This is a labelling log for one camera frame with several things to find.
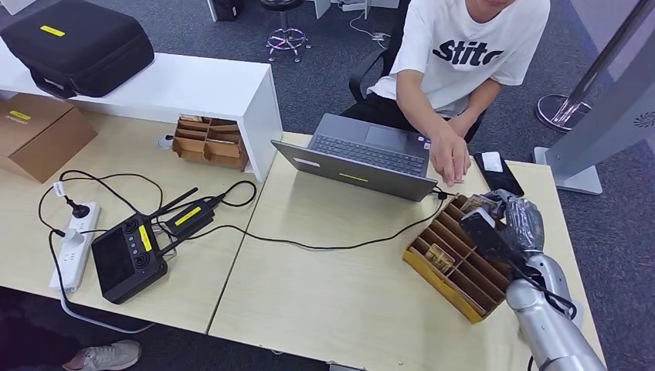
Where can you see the white sneaker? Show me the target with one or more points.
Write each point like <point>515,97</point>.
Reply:
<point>105,356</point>

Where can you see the brown cardboard box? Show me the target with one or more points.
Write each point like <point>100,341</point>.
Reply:
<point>41,135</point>

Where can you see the black box on floor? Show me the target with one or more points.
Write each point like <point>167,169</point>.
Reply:
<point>228,9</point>

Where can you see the white desk shelf riser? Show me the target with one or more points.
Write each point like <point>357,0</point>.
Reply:
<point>194,84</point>

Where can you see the black smartphone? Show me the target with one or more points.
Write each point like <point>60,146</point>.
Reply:
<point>504,182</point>

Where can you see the small cardboard divider organizer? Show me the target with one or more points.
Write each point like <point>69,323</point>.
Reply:
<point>208,146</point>

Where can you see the gold ID card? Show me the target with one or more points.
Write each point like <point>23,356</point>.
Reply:
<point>478,203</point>

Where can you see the black power brick yellow label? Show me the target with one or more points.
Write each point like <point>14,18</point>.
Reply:
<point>190,217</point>

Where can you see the person's right forearm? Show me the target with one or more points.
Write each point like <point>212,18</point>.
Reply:
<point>417,105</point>

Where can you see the person's left forearm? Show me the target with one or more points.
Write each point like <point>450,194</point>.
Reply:
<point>483,100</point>

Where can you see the black carrying case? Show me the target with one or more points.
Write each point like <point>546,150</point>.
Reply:
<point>82,48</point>

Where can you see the person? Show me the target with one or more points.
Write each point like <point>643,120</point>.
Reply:
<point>460,41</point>

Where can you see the gold card in organizer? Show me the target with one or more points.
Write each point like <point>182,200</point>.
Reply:
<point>440,258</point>

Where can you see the large cardboard card organizer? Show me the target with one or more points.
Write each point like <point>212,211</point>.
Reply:
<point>450,286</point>

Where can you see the white power strip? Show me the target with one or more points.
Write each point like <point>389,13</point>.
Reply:
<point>75,256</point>

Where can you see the robot right arm silver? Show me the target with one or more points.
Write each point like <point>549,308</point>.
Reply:
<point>550,327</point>

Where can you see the black controller with antennas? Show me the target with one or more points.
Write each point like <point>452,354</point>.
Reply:
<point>126,261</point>

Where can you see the grey laptop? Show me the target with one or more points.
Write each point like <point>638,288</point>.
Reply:
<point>363,153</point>

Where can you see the person's right hand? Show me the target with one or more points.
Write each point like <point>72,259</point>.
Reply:
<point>450,153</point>

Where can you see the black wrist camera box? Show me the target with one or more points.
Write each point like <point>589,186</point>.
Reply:
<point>491,238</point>

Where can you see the white plug adapter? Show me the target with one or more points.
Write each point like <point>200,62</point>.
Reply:
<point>72,236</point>

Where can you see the robot right hand grey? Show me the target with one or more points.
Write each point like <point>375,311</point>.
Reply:
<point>524,225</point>

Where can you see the black office chair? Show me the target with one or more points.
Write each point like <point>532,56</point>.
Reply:
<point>381,56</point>

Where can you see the dark trouser leg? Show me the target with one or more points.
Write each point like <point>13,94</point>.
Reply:
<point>30,338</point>

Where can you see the chrome stool base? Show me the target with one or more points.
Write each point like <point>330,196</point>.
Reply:
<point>286,38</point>

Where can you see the chrome stanchion pole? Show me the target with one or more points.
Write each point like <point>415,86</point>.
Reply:
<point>565,110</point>

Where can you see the grey kiosk stand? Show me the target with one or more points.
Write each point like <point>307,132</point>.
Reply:
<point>609,128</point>

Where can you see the person's left hand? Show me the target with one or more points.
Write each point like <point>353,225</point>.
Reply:
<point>463,125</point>

